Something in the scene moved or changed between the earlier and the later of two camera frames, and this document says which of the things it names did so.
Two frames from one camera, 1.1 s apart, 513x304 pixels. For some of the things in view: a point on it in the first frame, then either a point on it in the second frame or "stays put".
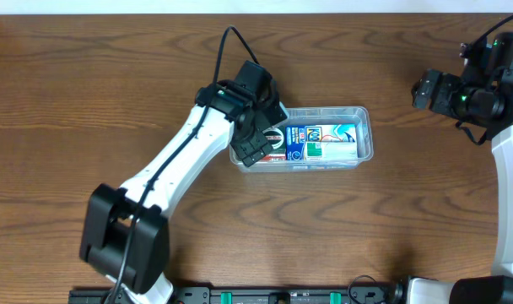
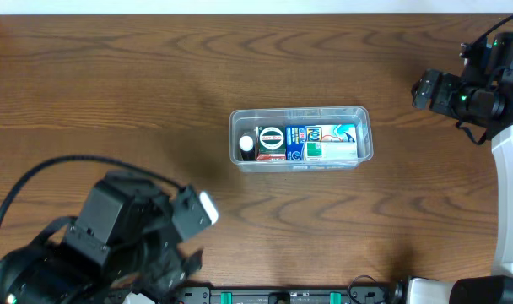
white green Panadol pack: [331, 150] stays put
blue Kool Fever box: [297, 135] stays put
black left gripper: [254, 152] to [167, 245]
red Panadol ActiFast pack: [273, 157] stays put
